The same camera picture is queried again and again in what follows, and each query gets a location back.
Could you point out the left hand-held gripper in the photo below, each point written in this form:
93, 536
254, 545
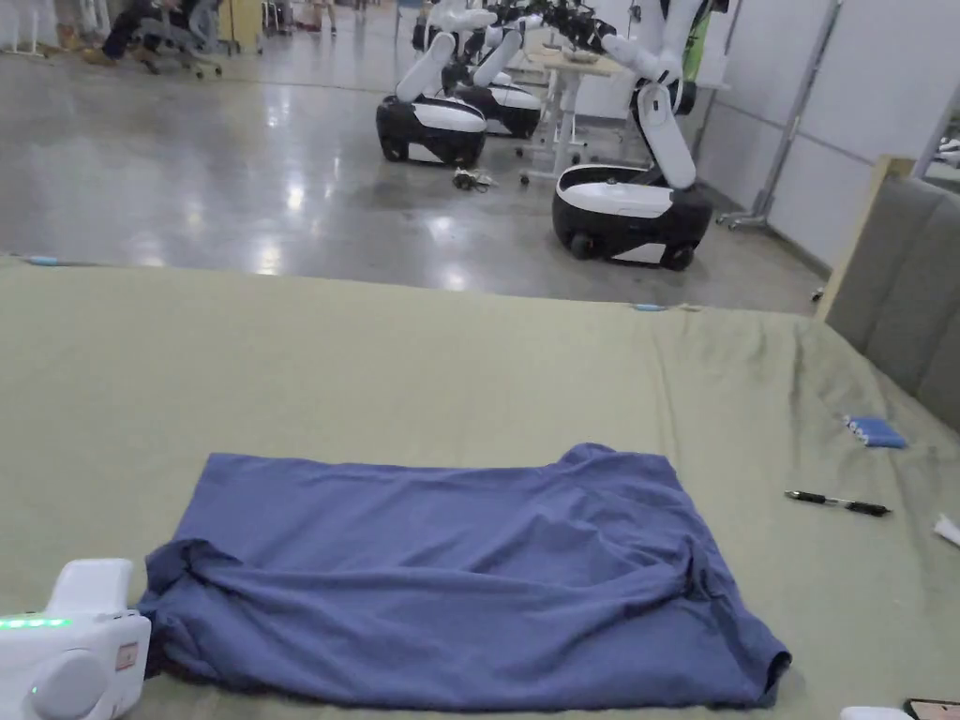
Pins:
79, 660

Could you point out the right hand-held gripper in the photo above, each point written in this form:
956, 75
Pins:
862, 714

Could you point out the dark blue shirt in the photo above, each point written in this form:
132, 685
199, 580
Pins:
465, 577

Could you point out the white paper piece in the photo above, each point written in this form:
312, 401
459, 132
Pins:
948, 530

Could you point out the black pen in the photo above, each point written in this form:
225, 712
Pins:
838, 503

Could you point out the blue pack of batteries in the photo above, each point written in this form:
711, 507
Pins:
876, 432

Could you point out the bed with pale green sheet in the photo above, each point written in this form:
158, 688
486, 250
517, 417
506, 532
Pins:
375, 375

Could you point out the grey padded headboard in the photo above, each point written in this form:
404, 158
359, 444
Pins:
900, 300

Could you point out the white and black wheeled robot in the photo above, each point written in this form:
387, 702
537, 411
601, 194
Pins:
501, 97
431, 120
637, 187

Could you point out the small black floor clutter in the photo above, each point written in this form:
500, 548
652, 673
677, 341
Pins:
471, 179

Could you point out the white desk with wooden top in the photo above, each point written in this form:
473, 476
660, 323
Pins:
574, 97

